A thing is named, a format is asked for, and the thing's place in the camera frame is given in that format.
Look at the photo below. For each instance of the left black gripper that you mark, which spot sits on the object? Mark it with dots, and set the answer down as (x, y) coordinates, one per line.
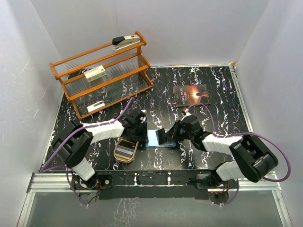
(143, 137)

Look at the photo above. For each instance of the blue leather card holder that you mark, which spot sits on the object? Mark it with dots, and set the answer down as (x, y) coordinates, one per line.
(153, 141)

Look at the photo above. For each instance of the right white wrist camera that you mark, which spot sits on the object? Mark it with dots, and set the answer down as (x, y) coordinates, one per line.
(186, 112)

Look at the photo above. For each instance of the black and beige stapler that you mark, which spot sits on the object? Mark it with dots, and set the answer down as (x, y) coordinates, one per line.
(122, 42)

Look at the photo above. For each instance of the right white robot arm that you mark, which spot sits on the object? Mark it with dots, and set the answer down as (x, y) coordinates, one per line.
(252, 158)

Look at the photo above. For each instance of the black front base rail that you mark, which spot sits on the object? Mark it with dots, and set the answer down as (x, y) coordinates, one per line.
(191, 183)

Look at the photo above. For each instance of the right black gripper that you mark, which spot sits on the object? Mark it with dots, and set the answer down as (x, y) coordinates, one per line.
(170, 134)

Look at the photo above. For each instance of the white card on rack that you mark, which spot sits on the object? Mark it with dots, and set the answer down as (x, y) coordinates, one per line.
(95, 106)

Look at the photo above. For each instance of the dark book with sunset cover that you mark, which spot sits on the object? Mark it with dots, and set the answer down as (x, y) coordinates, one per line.
(191, 94)

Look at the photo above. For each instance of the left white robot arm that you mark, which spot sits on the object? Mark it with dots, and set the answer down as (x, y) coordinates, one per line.
(75, 140)

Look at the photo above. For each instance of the green and white small box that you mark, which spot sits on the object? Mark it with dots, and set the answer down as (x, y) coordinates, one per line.
(95, 73)

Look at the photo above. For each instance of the stack of cards in tray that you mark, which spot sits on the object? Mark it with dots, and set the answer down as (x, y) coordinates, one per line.
(124, 151)

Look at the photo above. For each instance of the orange wooden three-tier rack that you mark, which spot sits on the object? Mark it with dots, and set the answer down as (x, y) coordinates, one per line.
(104, 76)

